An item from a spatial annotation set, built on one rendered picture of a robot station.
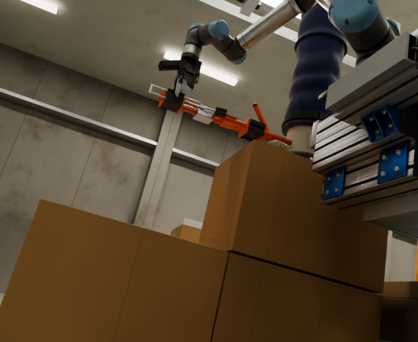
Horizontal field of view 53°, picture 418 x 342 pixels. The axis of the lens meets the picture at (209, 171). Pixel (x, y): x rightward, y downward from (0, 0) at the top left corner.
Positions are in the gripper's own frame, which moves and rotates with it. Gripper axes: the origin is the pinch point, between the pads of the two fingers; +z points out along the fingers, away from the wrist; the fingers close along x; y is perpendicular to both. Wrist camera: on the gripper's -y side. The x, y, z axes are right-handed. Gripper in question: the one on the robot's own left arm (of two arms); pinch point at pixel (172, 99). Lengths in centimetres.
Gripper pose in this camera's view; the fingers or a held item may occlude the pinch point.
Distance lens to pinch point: 164.1
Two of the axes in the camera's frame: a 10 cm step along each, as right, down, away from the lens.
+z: -2.2, 9.2, -3.3
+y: 9.1, 3.1, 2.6
